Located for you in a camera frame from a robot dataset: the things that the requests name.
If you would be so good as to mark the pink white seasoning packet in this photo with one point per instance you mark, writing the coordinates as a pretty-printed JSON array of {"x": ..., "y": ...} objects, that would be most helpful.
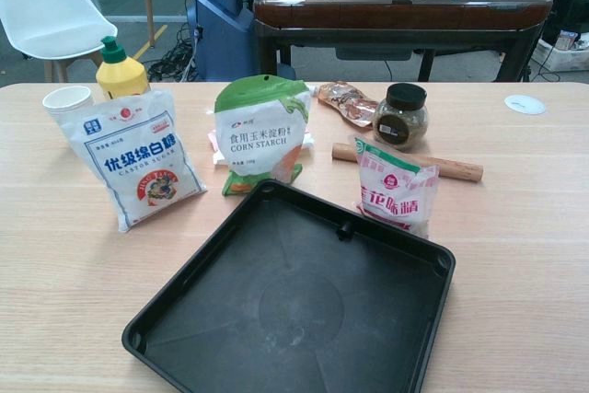
[{"x": 396, "y": 190}]

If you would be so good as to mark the black square plastic tray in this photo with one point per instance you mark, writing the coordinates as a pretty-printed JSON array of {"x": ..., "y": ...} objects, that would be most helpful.
[{"x": 299, "y": 296}]

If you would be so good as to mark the white castor sugar bag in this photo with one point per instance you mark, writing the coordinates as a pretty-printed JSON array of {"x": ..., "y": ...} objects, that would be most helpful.
[{"x": 133, "y": 158}]

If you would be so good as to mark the green white corn starch pouch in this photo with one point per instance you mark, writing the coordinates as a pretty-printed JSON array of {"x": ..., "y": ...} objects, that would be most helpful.
[{"x": 257, "y": 135}]

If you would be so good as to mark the brown foil snack packet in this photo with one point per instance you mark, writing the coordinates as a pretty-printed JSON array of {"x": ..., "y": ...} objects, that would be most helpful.
[{"x": 345, "y": 100}]

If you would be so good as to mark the glass spice jar black lid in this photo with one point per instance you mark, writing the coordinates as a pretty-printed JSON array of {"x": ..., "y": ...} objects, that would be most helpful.
[{"x": 400, "y": 121}]

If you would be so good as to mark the wooden rolling pin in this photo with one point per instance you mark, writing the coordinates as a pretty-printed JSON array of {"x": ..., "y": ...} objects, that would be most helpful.
[{"x": 460, "y": 172}]

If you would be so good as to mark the dark wood mahjong table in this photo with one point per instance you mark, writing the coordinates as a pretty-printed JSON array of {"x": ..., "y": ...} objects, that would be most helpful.
[{"x": 396, "y": 15}]

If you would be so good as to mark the yellow bottle with green cap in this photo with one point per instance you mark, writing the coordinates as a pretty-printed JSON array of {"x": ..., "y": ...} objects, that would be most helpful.
[{"x": 122, "y": 75}]

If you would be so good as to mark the white round table grommet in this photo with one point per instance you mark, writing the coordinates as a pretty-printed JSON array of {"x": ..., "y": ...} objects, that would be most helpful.
[{"x": 524, "y": 104}]

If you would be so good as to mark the white paper cup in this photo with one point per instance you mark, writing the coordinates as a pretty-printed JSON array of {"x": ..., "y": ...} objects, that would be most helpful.
[{"x": 64, "y": 103}]

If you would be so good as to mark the white cardboard box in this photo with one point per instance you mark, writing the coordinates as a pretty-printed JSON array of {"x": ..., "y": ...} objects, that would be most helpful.
[{"x": 559, "y": 54}]

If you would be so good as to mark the white plastic chair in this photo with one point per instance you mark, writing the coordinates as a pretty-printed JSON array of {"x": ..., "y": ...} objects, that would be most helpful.
[{"x": 46, "y": 6}]

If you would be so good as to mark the blue machine pedestal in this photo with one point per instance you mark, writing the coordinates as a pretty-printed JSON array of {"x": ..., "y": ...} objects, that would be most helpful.
[{"x": 221, "y": 11}]

